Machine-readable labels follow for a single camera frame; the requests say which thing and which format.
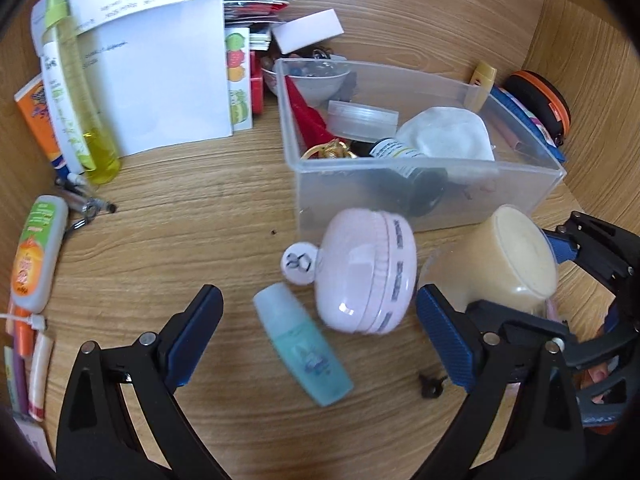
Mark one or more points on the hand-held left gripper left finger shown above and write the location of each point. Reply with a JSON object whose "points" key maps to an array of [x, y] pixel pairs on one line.
{"points": [[192, 340]]}

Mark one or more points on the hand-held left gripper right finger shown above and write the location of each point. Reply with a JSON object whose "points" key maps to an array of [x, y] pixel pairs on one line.
{"points": [[445, 340]]}

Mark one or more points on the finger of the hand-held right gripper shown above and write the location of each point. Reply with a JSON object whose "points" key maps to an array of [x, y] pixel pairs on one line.
{"points": [[525, 322], [600, 250]]}

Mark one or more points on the cream pillar candle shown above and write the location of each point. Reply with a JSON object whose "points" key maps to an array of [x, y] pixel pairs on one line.
{"points": [[520, 255]]}

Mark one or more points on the small teal bottle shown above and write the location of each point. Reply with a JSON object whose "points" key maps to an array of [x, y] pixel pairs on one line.
{"points": [[300, 350]]}

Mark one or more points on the pink round device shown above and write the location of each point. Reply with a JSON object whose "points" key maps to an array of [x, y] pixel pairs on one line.
{"points": [[360, 270]]}

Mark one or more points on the clear plastic bin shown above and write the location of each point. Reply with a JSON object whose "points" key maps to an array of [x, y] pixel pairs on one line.
{"points": [[500, 200]]}

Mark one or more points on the white cloth pouch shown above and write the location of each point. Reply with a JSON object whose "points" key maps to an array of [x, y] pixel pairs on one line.
{"points": [[450, 135]]}

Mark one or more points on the green glass spray bottle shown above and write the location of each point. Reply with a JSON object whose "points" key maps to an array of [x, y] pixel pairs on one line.
{"points": [[395, 152]]}

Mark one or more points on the red felt ornament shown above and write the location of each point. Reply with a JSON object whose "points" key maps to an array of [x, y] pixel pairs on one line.
{"points": [[312, 120]]}

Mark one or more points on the wooden desk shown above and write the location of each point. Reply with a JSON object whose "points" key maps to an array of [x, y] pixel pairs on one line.
{"points": [[200, 240]]}

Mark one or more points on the white and red tube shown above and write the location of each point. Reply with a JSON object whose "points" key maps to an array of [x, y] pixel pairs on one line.
{"points": [[40, 375]]}

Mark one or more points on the blue fabric pouch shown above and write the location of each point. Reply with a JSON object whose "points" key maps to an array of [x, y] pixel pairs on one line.
{"points": [[520, 110]]}

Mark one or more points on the silver pen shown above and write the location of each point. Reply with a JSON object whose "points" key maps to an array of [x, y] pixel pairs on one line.
{"points": [[80, 220]]}

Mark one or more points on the black and orange round case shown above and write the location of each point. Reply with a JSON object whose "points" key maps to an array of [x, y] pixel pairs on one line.
{"points": [[540, 92]]}

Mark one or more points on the orange marker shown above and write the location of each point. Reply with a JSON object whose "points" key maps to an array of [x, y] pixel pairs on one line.
{"points": [[22, 342]]}

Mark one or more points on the purple pen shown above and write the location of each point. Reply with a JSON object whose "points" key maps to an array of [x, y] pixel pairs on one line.
{"points": [[21, 380]]}

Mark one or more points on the white tube with orange label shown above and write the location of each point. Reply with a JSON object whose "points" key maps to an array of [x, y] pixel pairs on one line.
{"points": [[35, 260]]}

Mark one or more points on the pale green stick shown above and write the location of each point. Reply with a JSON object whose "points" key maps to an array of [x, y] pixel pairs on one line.
{"points": [[10, 375]]}

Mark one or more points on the white printed card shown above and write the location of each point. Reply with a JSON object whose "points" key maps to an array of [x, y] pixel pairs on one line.
{"points": [[32, 440]]}

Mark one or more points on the small yellow bottle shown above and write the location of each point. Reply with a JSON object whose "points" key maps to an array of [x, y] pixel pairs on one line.
{"points": [[484, 77]]}

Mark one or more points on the red box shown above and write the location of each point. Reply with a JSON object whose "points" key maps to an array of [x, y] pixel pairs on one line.
{"points": [[256, 95]]}

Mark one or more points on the standing white paper sheet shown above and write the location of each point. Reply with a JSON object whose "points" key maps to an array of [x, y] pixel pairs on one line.
{"points": [[175, 85]]}

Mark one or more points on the fruit sticker sheet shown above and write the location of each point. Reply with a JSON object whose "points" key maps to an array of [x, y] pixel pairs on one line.
{"points": [[237, 85]]}

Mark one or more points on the orange sunscreen tube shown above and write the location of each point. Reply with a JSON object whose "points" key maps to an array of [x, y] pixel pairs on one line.
{"points": [[37, 110]]}

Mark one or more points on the small white bowl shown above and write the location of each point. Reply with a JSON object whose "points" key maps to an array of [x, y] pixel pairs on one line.
{"points": [[320, 85]]}

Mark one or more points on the tall yellow spray bottle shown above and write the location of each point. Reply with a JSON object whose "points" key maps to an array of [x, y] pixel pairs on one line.
{"points": [[65, 85]]}

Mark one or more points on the blank white card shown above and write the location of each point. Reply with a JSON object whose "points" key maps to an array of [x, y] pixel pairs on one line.
{"points": [[310, 30]]}

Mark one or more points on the stack of paper packets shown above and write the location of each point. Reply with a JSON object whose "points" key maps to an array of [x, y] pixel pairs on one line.
{"points": [[250, 2]]}

